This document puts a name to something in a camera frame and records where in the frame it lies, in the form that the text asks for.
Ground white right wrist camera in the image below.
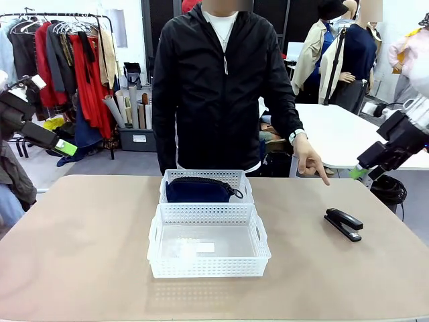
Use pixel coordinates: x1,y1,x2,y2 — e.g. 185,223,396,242
361,101,387,118

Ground black metal clothes rack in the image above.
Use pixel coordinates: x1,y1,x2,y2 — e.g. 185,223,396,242
0,12,117,160

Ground mannequin in navy top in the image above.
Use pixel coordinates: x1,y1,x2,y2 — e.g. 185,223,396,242
330,0,381,115

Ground beige hanging garment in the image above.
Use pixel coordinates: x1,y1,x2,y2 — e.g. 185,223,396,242
96,28,119,90

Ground person right forearm black sleeve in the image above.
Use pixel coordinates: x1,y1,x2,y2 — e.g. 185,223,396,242
152,100,179,174

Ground black hanging scarf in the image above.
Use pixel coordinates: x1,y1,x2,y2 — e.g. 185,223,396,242
77,31,97,85

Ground white background table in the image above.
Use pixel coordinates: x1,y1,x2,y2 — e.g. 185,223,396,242
292,103,429,178

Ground navy campus zipper pouch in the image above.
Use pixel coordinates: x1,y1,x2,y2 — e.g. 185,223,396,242
164,176,244,204

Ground yellow bag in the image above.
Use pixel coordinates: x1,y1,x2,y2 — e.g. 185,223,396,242
42,116,65,131

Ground white monitor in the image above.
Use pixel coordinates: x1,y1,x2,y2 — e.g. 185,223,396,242
286,42,305,63

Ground dark brown hanging garment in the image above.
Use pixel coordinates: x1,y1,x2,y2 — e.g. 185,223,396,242
8,21,40,81

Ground silver wristwatch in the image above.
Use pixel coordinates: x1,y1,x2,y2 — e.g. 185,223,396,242
288,128,308,146

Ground black backpack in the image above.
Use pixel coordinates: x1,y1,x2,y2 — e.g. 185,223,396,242
263,150,293,178

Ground larger white perforated plastic basket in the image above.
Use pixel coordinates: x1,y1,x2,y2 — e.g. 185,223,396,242
146,203,272,279

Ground black coiled cable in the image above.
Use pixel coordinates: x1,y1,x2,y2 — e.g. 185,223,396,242
369,173,408,206

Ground light blue fluffy garment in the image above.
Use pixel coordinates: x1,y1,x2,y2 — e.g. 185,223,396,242
0,18,20,85

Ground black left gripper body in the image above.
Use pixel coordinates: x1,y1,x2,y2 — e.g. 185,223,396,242
0,89,37,136

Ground mannequin in beige coat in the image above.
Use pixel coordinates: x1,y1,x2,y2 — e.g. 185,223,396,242
290,0,350,105

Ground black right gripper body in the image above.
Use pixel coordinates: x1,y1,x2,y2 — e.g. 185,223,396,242
376,109,429,169

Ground blue jeans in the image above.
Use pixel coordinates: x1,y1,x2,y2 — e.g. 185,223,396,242
0,183,26,229

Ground bundle of paper rolls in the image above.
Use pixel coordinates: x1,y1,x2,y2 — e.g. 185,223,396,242
102,84,154,131

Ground red hanging jacket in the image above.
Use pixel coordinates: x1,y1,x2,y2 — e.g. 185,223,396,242
34,21,70,108

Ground grey jacket draped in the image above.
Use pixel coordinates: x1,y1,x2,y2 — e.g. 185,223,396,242
0,139,38,211

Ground black stapler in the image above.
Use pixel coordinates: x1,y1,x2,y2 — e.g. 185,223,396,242
323,207,365,243

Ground person left hand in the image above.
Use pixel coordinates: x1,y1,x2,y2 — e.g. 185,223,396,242
292,135,332,186

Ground grey wall poster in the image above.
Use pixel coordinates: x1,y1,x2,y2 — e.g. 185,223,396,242
109,8,129,48

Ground black office chair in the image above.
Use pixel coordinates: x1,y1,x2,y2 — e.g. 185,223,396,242
123,62,144,91

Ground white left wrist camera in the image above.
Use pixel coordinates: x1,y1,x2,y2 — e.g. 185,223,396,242
11,74,48,102

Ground long red dress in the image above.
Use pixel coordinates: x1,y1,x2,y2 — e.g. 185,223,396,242
69,32,114,140

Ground person left forearm black sleeve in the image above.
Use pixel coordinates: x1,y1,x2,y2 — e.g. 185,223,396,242
267,90,305,139

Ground person torso in black jacket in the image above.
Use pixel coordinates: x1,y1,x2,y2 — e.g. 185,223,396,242
151,2,296,174

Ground mannequin in pink sweater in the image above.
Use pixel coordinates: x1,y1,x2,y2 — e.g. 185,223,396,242
387,12,429,108

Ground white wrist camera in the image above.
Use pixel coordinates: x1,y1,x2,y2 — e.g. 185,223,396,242
361,101,387,118
11,74,48,102

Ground smaller white perforated plastic basket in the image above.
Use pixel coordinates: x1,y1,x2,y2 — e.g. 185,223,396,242
159,168,255,206

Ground grey hanging jacket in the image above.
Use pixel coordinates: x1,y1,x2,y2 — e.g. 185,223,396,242
46,22,78,95

